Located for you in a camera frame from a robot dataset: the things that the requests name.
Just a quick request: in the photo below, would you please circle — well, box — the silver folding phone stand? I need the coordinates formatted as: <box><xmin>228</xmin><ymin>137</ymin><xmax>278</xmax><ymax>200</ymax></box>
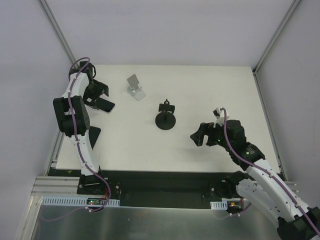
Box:
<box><xmin>127</xmin><ymin>74</ymin><xmax>146</xmax><ymax>101</ymax></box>

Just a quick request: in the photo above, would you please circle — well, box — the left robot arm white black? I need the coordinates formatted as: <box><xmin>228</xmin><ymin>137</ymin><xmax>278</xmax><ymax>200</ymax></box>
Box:
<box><xmin>53</xmin><ymin>57</ymin><xmax>116</xmax><ymax>195</ymax></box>

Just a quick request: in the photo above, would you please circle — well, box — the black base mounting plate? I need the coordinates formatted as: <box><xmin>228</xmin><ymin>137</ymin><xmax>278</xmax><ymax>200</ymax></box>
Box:
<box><xmin>48</xmin><ymin>169</ymin><xmax>249</xmax><ymax>210</ymax></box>

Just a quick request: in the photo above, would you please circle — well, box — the white slotted cable duct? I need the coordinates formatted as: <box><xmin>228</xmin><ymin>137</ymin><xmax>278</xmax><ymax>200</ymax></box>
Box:
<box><xmin>210</xmin><ymin>200</ymin><xmax>244</xmax><ymax>211</ymax></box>
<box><xmin>42</xmin><ymin>196</ymin><xmax>120</xmax><ymax>207</ymax></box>

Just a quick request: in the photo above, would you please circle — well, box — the aluminium frame post right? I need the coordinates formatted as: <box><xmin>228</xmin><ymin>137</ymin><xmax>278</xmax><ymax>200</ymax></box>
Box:
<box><xmin>251</xmin><ymin>0</ymin><xmax>305</xmax><ymax>76</ymax></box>

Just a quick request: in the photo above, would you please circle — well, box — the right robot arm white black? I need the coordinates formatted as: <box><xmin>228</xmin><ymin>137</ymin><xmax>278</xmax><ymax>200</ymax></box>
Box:
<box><xmin>190</xmin><ymin>120</ymin><xmax>320</xmax><ymax>240</ymax></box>

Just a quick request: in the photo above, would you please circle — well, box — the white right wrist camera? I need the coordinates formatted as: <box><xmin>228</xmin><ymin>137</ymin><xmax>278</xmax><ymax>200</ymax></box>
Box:
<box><xmin>213</xmin><ymin>107</ymin><xmax>230</xmax><ymax>128</ymax></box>

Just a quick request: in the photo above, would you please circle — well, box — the aluminium frame post left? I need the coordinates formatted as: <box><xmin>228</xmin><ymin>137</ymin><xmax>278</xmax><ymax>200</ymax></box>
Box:
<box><xmin>37</xmin><ymin>0</ymin><xmax>76</xmax><ymax>64</ymax></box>

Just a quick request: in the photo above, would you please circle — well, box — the white slotted cable duct right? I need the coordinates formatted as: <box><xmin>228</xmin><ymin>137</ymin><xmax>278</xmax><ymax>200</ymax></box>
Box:
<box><xmin>210</xmin><ymin>200</ymin><xmax>244</xmax><ymax>211</ymax></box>

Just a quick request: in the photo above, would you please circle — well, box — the white slotted cable duct left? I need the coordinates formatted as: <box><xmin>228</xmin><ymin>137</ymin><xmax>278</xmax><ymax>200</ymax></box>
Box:
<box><xmin>42</xmin><ymin>196</ymin><xmax>120</xmax><ymax>207</ymax></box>

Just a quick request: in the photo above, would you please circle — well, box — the aluminium frame post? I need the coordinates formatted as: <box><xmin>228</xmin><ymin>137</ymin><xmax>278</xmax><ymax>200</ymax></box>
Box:
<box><xmin>37</xmin><ymin>0</ymin><xmax>76</xmax><ymax>64</ymax></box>
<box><xmin>251</xmin><ymin>0</ymin><xmax>305</xmax><ymax>76</ymax></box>

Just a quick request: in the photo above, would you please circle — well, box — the aluminium rail front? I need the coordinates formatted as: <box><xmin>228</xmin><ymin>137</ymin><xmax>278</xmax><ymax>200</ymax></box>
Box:
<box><xmin>31</xmin><ymin>176</ymin><xmax>79</xmax><ymax>195</ymax></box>

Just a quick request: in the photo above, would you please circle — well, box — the black round-base phone stand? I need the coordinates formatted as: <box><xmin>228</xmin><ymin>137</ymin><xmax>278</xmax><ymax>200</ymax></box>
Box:
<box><xmin>155</xmin><ymin>99</ymin><xmax>176</xmax><ymax>131</ymax></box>

